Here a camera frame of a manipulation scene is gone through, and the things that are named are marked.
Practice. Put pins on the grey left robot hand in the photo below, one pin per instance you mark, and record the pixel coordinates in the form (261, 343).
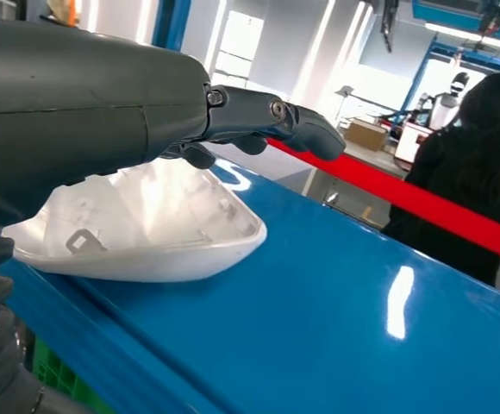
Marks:
(82, 103)

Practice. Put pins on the blue metal shelf rack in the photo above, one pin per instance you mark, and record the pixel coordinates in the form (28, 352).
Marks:
(319, 314)

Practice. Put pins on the green plastic crate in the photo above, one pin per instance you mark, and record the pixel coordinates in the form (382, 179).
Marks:
(60, 371)

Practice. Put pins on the brown cardboard box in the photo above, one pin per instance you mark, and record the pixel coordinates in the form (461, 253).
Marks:
(366, 136)

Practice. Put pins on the black hanging device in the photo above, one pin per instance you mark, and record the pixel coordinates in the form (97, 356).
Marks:
(389, 25)

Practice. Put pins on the white cart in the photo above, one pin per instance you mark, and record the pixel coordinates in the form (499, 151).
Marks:
(411, 143)

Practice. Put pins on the red barrier belt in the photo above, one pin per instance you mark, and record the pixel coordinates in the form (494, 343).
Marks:
(405, 199)

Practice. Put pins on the white humanoid robot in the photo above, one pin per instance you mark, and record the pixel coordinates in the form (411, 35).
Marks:
(446, 106)

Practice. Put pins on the person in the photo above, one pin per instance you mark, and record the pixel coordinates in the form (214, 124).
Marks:
(470, 160)

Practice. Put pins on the blue metal gantry frame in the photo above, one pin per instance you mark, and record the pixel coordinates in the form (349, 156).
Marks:
(419, 74)

